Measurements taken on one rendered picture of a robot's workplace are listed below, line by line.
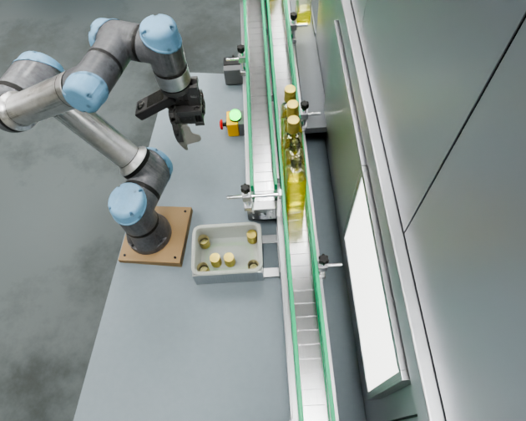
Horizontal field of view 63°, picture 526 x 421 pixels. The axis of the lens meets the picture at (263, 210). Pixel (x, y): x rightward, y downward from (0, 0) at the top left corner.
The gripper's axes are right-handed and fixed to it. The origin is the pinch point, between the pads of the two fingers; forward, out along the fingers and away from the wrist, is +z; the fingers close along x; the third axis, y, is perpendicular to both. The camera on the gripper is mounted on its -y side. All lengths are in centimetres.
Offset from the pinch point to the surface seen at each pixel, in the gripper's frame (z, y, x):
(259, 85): 30, 21, 47
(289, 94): 2.6, 29.5, 15.4
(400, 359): -14, 42, -62
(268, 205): 29.6, 21.4, -5.5
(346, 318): 43, 43, -40
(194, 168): 43.0, -5.5, 20.1
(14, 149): 118, -134, 96
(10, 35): 118, -162, 202
